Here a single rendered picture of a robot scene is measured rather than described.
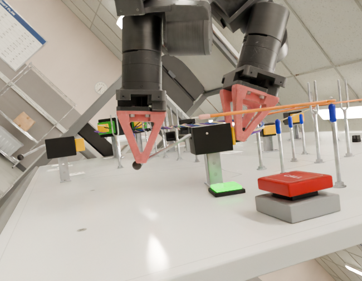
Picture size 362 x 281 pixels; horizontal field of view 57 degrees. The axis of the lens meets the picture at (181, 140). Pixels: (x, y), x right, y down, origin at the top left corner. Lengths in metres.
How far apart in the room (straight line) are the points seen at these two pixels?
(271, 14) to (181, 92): 1.14
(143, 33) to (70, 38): 7.78
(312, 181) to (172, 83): 1.34
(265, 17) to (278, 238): 0.34
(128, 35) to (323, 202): 0.32
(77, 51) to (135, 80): 7.73
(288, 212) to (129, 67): 0.28
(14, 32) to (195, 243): 8.03
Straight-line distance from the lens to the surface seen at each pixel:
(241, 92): 0.48
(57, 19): 8.34
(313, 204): 0.32
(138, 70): 0.46
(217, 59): 1.82
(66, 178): 0.80
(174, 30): 0.46
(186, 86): 1.65
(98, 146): 1.50
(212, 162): 0.49
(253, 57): 0.51
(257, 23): 0.53
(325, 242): 0.30
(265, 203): 0.34
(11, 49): 8.15
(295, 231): 0.30
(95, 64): 8.17
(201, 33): 0.46
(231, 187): 0.44
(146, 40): 0.47
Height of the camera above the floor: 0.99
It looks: 13 degrees up
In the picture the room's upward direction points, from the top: 41 degrees clockwise
